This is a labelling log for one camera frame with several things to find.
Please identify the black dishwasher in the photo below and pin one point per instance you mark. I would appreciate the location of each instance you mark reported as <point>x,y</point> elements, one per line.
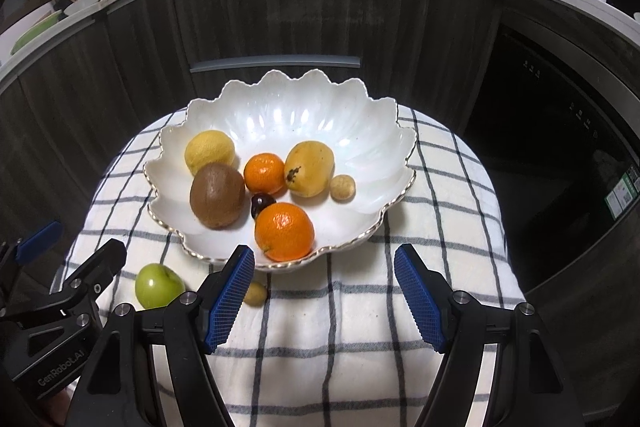
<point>550,132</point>

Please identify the green white sticker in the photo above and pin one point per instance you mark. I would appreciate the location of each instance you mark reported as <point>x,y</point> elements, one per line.
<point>622,192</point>

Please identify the green apple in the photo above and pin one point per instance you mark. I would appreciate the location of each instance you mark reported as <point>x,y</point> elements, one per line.
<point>157,285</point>

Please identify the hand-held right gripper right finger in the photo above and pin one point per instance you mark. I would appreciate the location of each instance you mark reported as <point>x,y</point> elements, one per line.
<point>420,302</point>

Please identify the brown kiwi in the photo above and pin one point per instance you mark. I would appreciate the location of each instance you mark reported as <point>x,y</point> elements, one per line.
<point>217,197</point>

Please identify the dark plum in bowl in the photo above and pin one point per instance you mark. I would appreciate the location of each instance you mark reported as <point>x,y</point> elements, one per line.
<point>262,205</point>

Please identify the small orange mandarin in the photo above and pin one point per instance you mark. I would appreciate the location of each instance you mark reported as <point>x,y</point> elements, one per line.
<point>265,173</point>

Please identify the white scalloped bowl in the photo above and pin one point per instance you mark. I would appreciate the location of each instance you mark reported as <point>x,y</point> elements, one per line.
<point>325,122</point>

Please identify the white checked cloth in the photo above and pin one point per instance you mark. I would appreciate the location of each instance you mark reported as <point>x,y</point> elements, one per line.
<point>325,307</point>

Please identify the small tan longan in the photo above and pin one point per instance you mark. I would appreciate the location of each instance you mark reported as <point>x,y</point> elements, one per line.
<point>257,294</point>
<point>343,187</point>

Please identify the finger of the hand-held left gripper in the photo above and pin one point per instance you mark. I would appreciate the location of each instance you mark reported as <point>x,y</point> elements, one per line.
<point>102,264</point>
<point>37,237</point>

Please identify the large orange mandarin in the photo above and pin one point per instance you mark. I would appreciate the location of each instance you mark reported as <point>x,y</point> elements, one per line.
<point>284,231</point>

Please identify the green plate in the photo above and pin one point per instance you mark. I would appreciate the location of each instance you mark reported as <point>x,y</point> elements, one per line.
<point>35,32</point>

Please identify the yellow-orange mango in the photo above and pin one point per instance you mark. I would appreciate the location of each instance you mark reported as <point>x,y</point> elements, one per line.
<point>308,169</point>

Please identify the yellow lemon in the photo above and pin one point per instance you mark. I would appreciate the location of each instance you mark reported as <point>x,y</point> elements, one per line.
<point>210,152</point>

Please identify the dark wood kitchen cabinet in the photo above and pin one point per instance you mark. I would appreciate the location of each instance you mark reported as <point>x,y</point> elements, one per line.
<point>300,7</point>

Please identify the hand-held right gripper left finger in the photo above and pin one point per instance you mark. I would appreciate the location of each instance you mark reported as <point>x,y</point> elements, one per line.
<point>227,302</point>

